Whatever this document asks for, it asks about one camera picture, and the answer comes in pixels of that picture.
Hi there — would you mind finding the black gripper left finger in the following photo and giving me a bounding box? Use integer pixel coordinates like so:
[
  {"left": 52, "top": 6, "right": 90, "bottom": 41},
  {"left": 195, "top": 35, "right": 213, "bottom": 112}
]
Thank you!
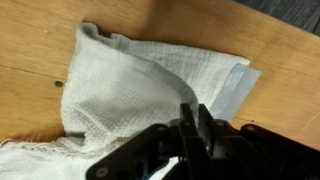
[{"left": 84, "top": 103, "right": 218, "bottom": 180}]

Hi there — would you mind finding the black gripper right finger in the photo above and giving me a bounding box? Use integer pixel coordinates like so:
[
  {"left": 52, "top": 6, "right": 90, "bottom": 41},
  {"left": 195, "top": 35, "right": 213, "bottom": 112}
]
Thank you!
[{"left": 198, "top": 103, "right": 320, "bottom": 180}]

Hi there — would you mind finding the white towel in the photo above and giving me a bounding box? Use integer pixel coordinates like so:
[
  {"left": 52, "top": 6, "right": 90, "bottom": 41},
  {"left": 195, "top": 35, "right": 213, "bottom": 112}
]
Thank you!
[{"left": 0, "top": 21, "right": 252, "bottom": 180}]

